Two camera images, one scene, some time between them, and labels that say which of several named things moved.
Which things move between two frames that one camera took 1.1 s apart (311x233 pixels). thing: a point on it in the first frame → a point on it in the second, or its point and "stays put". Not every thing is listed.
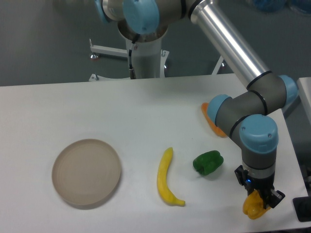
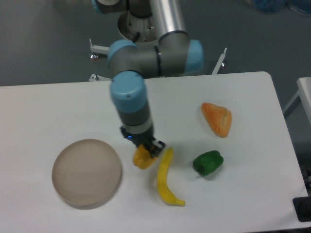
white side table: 304,85 stays put
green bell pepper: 207,162 stays put
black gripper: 264,186 → 155,146
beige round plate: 85,171 stays put
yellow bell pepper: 253,205 → 142,158
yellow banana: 163,187 stays put
